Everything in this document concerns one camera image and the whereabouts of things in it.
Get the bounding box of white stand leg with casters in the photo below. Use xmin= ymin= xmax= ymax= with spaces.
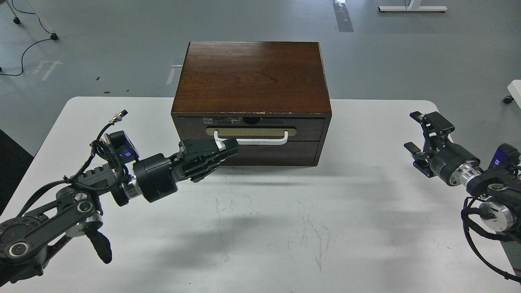
xmin=3 ymin=0 xmax=58 ymax=40

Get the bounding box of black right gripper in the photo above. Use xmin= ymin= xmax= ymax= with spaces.
xmin=404 ymin=111 xmax=482 ymax=186

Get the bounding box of wooden drawer with white handle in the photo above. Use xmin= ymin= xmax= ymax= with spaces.
xmin=173 ymin=117 xmax=329 ymax=142

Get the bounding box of dark wooden cabinet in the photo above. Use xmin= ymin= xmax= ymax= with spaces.
xmin=171 ymin=42 xmax=333 ymax=166

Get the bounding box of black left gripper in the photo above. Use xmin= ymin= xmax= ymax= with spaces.
xmin=132 ymin=138 xmax=239 ymax=203

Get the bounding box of black floor cable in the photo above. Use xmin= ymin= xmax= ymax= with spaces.
xmin=0 ymin=0 xmax=58 ymax=77

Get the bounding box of white table base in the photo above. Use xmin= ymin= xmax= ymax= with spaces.
xmin=378 ymin=0 xmax=448 ymax=13

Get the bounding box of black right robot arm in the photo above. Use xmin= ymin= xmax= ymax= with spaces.
xmin=404 ymin=112 xmax=521 ymax=282

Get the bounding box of white furniture edge with caster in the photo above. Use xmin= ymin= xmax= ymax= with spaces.
xmin=502 ymin=79 xmax=521 ymax=105

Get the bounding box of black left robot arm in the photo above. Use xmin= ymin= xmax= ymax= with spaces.
xmin=1 ymin=110 xmax=239 ymax=285

